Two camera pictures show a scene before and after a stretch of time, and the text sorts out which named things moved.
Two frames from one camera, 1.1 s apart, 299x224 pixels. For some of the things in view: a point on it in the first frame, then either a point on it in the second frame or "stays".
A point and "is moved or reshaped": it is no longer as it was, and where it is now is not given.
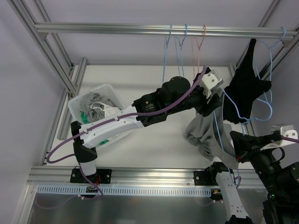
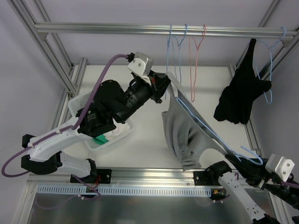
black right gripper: (249, 147) → (254, 174)
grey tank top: (211, 135) → (190, 135)
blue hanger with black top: (244, 119) → (245, 162)
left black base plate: (102, 176) stays
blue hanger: (270, 102) is moved or reshaped
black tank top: (239, 97) stays
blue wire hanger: (165, 50) → (167, 50)
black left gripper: (210, 105) → (156, 86)
